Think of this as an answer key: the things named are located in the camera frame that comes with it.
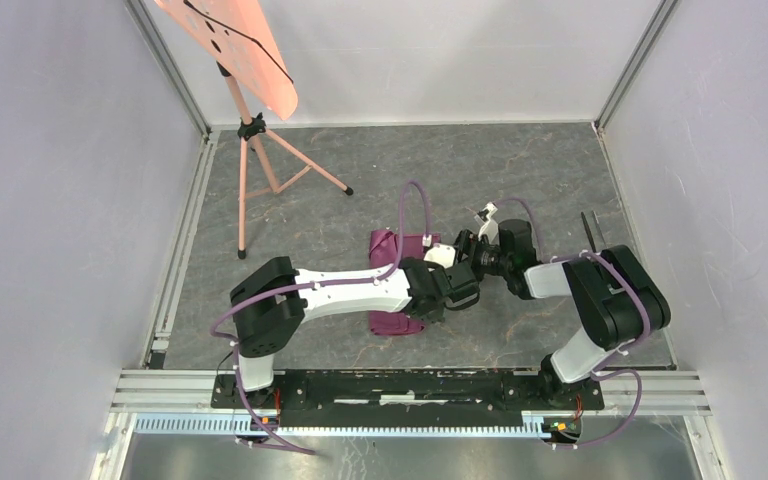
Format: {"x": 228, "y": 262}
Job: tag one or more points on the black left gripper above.
{"x": 436, "y": 317}

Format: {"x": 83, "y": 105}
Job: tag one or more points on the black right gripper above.
{"x": 468, "y": 244}

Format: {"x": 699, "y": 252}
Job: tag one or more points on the black knife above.
{"x": 588, "y": 232}

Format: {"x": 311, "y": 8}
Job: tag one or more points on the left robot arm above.
{"x": 268, "y": 307}

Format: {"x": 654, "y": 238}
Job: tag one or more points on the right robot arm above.
{"x": 618, "y": 303}

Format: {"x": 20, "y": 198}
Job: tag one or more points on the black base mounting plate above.
{"x": 408, "y": 398}

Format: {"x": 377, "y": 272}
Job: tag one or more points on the pink music stand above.
{"x": 238, "y": 37}

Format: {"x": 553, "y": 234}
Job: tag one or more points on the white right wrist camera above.
{"x": 488, "y": 226}

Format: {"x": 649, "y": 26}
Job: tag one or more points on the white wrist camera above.
{"x": 441, "y": 254}
{"x": 488, "y": 226}

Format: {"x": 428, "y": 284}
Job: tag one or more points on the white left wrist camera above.
{"x": 441, "y": 254}

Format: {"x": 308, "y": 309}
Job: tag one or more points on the slotted cable duct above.
{"x": 529, "y": 427}

